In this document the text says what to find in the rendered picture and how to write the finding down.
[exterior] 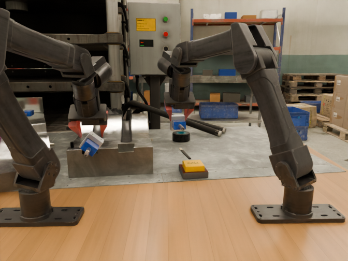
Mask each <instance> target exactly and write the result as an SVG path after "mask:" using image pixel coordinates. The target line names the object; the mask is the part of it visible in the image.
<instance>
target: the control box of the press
mask: <svg viewBox="0 0 348 261"><path fill-rule="evenodd" d="M127 10H128V11H126V13H127V19H128V41H129V59H128V66H129V72H130V75H135V78H136V90H137V92H138V94H139V96H140V97H141V98H142V100H143V101H144V103H145V104H146V105H148V102H147V100H146V99H145V97H144V96H143V95H142V93H141V92H140V89H139V75H141V76H142V77H143V78H144V80H145V81H146V82H147V84H148V85H149V87H150V106H151V107H154V108H157V109H160V86H161V84H162V83H163V81H164V80H165V78H166V77H167V75H166V74H165V73H163V72H162V71H161V70H160V69H159V68H158V66H157V63H158V60H159V59H160V57H161V56H162V54H163V51H173V49H174V48H175V46H176V45H177V44H179V43H181V4H178V3H142V2H127ZM148 123H149V129H161V119H160V116H159V115H157V114H153V113H151V112H148Z"/></svg>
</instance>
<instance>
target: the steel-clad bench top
mask: <svg viewBox="0 0 348 261"><path fill-rule="evenodd" d="M224 128H226V132H225V133H224V134H223V133H222V135H221V137H218V136H215V135H212V134H209V133H206V132H203V131H201V130H198V129H195V128H186V129H185V130H182V131H187V132H190V141H188V142H174V141H173V140H172V133H173V132H175V131H171V130H170V129H149V136H150V138H153V141H152V146H153V173H152V174H141V175H122V176H103V177H84V178H69V177H68V165H67V153H66V150H67V149H68V147H69V146H70V142H73V141H74V140H75V139H76V138H77V137H78V135H77V134H76V133H75V132H63V133H47V135H48V136H49V142H50V143H54V146H51V147H50V148H53V150H54V151H55V153H56V155H57V157H58V158H59V160H60V164H61V168H60V172H59V175H58V176H57V178H56V180H55V184H54V186H53V187H51V188H49V189H68V188H78V187H96V186H113V185H131V184H148V183H166V182H184V181H201V180H219V179H236V178H254V177H272V176H276V174H275V173H274V171H273V168H272V165H271V162H270V159H269V156H270V155H272V153H271V150H270V142H269V138H268V134H267V131H266V130H264V129H262V128H260V127H258V126H238V127H224ZM179 148H182V149H183V150H184V151H185V152H186V154H187V155H188V156H189V157H190V158H191V159H188V158H187V157H186V156H185V155H184V154H183V153H182V151H181V150H180V149H179ZM310 154H311V153H310ZM311 157H312V160H313V168H312V169H313V171H314V173H315V174H317V173H334V172H346V171H345V170H343V169H341V168H339V167H337V166H335V165H333V164H331V163H329V162H327V161H325V160H323V159H321V158H319V157H317V156H315V155H313V154H311ZM188 160H201V162H202V163H203V164H204V166H205V168H206V169H207V171H208V172H209V174H208V178H199V179H183V178H182V176H181V174H180V172H179V164H182V161H188Z"/></svg>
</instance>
